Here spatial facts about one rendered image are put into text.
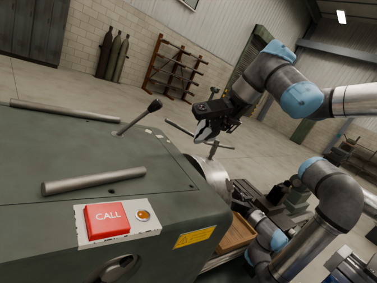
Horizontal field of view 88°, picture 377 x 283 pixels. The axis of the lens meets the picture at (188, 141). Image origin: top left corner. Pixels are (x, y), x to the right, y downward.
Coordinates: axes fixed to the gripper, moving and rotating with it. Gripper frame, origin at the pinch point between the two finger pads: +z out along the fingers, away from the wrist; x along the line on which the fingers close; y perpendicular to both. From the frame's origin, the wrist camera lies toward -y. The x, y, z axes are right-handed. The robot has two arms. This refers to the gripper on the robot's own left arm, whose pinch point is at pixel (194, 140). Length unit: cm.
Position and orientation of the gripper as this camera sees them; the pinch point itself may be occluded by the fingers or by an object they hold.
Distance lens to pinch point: 64.4
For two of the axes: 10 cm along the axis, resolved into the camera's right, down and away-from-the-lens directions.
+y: 7.6, 1.0, 6.4
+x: -3.5, -7.7, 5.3
